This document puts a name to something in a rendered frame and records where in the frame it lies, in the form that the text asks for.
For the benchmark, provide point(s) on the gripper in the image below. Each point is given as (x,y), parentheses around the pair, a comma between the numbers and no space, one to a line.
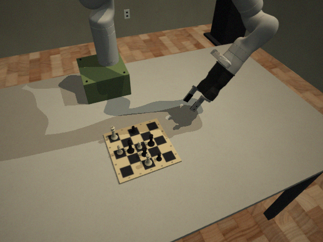
(218,77)

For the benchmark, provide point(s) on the black and cream chessboard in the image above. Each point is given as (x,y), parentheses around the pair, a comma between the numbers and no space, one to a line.
(131,166)

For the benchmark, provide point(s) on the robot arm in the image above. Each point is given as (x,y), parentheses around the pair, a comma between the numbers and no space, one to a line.
(261,26)

